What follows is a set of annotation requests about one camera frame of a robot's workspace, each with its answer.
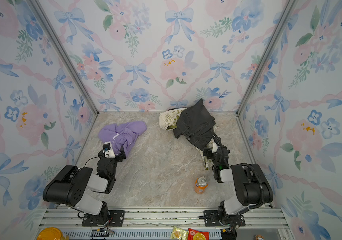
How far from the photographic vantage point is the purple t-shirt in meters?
0.97

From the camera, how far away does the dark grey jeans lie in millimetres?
981

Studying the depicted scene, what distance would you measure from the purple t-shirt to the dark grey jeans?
0.27 m
